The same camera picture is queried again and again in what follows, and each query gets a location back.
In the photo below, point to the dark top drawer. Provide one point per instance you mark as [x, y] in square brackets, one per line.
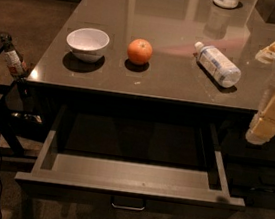
[175, 168]

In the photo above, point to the orange fruit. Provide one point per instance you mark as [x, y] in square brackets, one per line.
[139, 51]

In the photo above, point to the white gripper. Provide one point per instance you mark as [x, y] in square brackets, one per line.
[270, 82]

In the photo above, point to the snack bag on table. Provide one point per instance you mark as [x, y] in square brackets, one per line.
[267, 54]

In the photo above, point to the brown glass bottle with label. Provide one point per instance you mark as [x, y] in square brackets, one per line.
[14, 60]

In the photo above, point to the clear plastic water bottle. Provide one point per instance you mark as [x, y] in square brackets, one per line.
[218, 66]

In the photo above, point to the white ceramic bowl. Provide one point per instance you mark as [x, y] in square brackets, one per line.
[88, 44]

